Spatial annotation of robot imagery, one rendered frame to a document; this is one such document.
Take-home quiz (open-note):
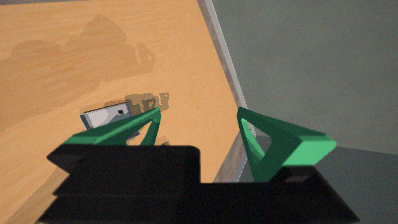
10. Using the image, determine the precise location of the grey steel junction box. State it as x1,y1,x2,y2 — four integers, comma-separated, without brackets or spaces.
79,103,141,141

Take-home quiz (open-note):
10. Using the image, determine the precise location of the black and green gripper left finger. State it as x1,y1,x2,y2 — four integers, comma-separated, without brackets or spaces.
62,107,161,145

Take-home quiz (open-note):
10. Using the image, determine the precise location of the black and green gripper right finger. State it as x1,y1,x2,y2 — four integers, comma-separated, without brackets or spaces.
237,107,337,182

